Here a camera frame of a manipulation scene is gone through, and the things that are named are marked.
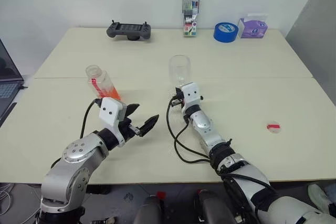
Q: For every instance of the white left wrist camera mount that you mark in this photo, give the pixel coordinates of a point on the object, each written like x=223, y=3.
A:
x=111, y=111

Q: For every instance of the small red tag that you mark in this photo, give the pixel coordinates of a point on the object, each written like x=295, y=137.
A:
x=161, y=194

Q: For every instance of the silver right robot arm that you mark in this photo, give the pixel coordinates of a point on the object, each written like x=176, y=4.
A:
x=223, y=153

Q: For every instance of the white shoe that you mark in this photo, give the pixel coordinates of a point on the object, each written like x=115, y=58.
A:
x=319, y=197

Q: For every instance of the marker pen set case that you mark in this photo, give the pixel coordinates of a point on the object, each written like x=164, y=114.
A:
x=190, y=14

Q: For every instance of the grey laptop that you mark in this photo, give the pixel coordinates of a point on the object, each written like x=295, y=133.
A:
x=8, y=77

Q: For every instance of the purple tissue box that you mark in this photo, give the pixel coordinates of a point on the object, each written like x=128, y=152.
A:
x=252, y=28

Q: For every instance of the clear glass cup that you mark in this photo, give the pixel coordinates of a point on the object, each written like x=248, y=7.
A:
x=179, y=69

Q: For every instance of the dark rounded casing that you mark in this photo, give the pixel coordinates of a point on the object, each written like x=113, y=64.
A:
x=215, y=208
x=148, y=211

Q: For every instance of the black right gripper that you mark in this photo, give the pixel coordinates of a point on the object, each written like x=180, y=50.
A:
x=178, y=101

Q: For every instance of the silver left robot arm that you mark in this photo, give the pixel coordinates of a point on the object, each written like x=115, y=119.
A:
x=71, y=166

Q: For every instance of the bottle with orange liquid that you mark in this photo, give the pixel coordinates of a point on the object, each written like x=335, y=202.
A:
x=105, y=87

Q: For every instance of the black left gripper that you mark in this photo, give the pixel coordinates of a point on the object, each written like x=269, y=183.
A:
x=127, y=130

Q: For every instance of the white bottle cap red stripe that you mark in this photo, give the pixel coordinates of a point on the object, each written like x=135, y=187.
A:
x=273, y=127

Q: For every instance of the grey handheld controller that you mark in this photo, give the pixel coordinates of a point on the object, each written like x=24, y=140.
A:
x=128, y=31

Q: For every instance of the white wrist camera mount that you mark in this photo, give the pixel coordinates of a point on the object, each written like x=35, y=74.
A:
x=111, y=111
x=191, y=95

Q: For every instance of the blue tape roll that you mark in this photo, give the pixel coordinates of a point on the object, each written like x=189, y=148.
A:
x=225, y=33

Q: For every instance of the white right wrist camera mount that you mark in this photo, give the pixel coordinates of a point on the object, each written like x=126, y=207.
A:
x=191, y=95

